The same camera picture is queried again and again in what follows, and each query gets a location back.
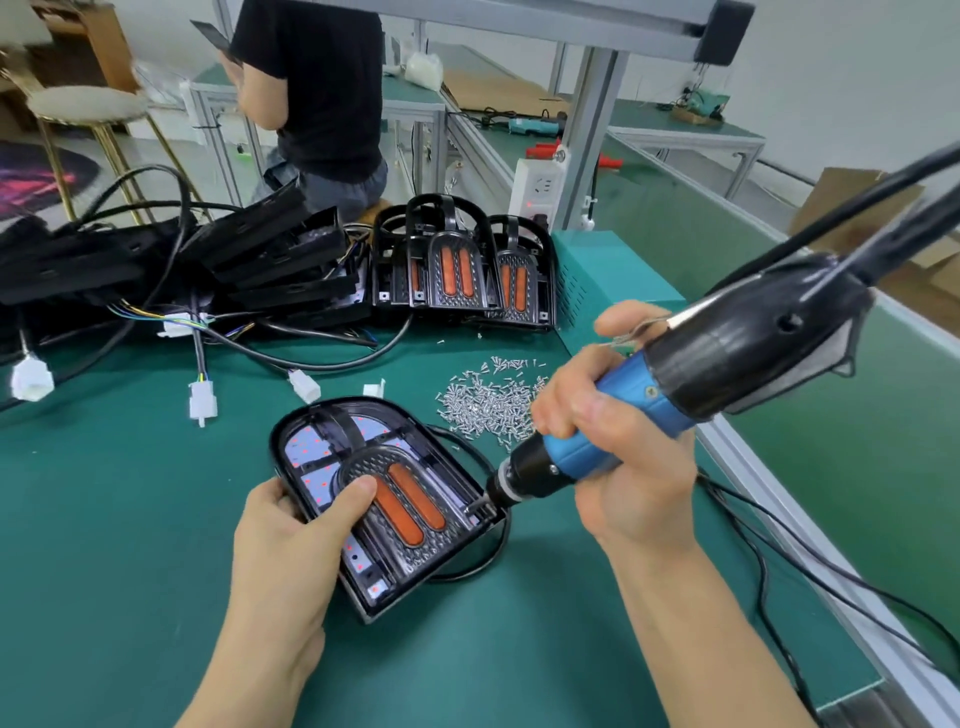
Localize person's right hand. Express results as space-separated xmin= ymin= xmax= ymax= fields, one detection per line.
xmin=531 ymin=300 xmax=704 ymax=560

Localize aluminium shelf frame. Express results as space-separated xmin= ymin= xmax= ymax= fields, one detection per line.
xmin=345 ymin=0 xmax=759 ymax=234

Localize round beige stool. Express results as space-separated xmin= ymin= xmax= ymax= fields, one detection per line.
xmin=27 ymin=85 xmax=197 ymax=227

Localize heap of small silver screws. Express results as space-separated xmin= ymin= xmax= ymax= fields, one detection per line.
xmin=435 ymin=354 xmax=554 ymax=449

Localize brown cardboard box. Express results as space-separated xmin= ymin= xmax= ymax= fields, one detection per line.
xmin=790 ymin=165 xmax=890 ymax=245
xmin=877 ymin=232 xmax=960 ymax=339

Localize green workbench white legs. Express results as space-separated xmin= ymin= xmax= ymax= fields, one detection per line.
xmin=607 ymin=97 xmax=767 ymax=197

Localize blue black electric screwdriver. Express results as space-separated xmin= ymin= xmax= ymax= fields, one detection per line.
xmin=483 ymin=187 xmax=960 ymax=515

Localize person's left hand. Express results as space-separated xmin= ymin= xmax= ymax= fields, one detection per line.
xmin=225 ymin=472 xmax=381 ymax=684

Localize black cover orange strips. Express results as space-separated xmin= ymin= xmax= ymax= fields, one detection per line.
xmin=405 ymin=192 xmax=497 ymax=317
xmin=483 ymin=214 xmax=560 ymax=332
xmin=367 ymin=202 xmax=414 ymax=312

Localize colourful round rug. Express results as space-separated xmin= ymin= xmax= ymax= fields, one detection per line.
xmin=0 ymin=139 xmax=104 ymax=222

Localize red tool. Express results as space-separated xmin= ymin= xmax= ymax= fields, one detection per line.
xmin=525 ymin=142 xmax=624 ymax=170

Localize assembled lamp unit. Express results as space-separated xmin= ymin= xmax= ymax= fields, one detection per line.
xmin=270 ymin=396 xmax=515 ymax=624

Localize white power strip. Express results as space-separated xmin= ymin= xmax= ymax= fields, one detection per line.
xmin=510 ymin=142 xmax=572 ymax=227

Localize stack of unassembled lamp housings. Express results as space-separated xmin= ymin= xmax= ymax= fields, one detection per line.
xmin=0 ymin=180 xmax=377 ymax=339

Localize brown wooden cabinet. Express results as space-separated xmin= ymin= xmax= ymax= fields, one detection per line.
xmin=30 ymin=0 xmax=144 ymax=92

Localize teal power supply box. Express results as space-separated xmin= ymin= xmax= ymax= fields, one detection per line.
xmin=552 ymin=228 xmax=707 ymax=354

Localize small green workbench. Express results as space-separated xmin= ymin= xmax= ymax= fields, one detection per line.
xmin=187 ymin=60 xmax=452 ymax=197

